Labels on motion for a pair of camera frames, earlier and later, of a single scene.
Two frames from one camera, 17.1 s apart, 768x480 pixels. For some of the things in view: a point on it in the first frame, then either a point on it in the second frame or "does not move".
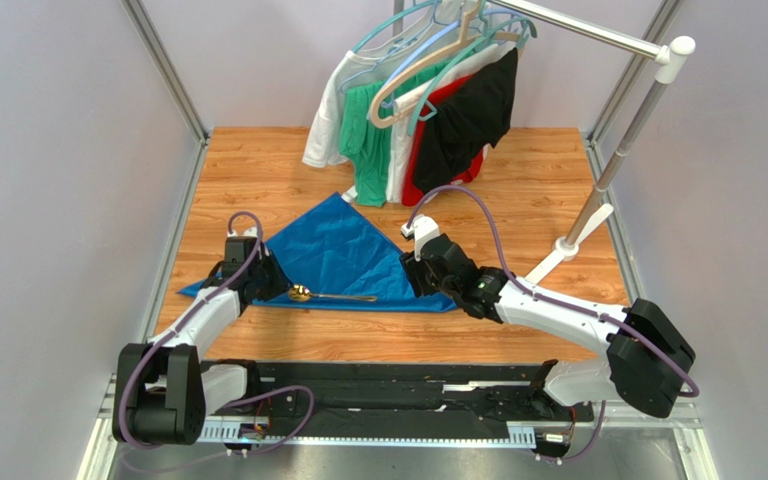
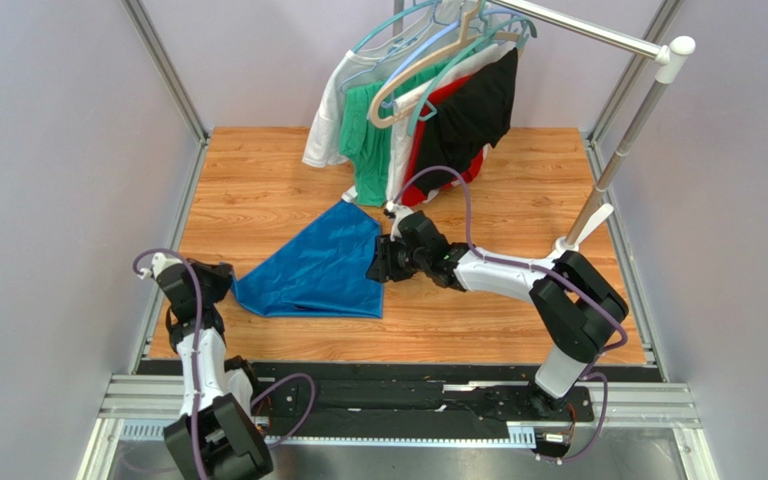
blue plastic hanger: (428, 42) does not move
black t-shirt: (479, 112) does not move
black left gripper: (280, 282) to (221, 274)
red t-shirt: (412, 194) does not move
